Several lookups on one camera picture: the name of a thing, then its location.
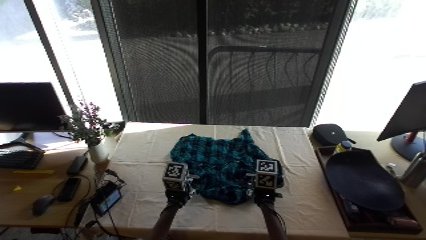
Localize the black computer monitor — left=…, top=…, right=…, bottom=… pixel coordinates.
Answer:
left=0, top=81, right=69, bottom=133

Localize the bottle with yellow label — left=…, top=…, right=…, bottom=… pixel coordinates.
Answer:
left=333, top=140, right=354, bottom=155

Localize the black cable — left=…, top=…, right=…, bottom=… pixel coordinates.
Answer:
left=52, top=168, right=128, bottom=240

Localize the small white bottle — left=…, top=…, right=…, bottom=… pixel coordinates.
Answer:
left=384, top=162, right=398, bottom=178

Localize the person's right hand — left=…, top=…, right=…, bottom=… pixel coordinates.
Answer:
left=245, top=173, right=285, bottom=205

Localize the person's left hand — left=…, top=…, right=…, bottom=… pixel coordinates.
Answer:
left=164, top=172, right=200, bottom=207

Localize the black keyboard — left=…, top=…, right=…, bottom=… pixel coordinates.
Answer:
left=0, top=148, right=47, bottom=171

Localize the white vase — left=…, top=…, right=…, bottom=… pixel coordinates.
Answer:
left=87, top=137, right=112, bottom=165

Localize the silver metal can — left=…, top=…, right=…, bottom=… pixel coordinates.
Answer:
left=398, top=151, right=426, bottom=190

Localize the grey computer mouse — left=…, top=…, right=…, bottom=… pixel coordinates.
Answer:
left=31, top=194, right=57, bottom=217

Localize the yellow pencil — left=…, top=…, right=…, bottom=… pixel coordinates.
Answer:
left=11, top=169, right=56, bottom=175

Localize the white marker cube on left glove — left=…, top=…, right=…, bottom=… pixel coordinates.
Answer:
left=161, top=161, right=191, bottom=192

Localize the dark mesh window screen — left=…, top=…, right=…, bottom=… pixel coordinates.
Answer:
left=91, top=0, right=358, bottom=128

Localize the brown wooden tray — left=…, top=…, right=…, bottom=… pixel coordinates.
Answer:
left=314, top=145, right=425, bottom=235

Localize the dark monitor with red stand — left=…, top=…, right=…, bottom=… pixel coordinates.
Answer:
left=376, top=80, right=426, bottom=162

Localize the black zip pouch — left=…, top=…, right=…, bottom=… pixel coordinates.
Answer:
left=310, top=123, right=358, bottom=147

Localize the black phone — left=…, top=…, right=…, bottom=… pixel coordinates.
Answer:
left=56, top=176, right=83, bottom=203

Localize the purple flowering plant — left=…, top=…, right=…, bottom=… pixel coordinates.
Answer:
left=59, top=101, right=127, bottom=147

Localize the white marker cube on glove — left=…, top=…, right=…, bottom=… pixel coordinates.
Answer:
left=161, top=161, right=191, bottom=192
left=253, top=158, right=281, bottom=190

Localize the beige tablecloth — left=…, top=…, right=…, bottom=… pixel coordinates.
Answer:
left=95, top=122, right=353, bottom=240

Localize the black device with blue screen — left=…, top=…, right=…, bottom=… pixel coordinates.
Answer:
left=89, top=181, right=124, bottom=217

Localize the black oblong case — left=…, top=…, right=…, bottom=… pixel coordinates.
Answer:
left=65, top=155, right=89, bottom=177

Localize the white marker cube on right glove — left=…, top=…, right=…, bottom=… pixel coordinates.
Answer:
left=253, top=158, right=281, bottom=190

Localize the dark oval platter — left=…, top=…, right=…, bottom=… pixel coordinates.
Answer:
left=324, top=148, right=406, bottom=212

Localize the teal black plaid cloth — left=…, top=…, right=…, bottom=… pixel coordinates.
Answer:
left=169, top=128, right=286, bottom=206

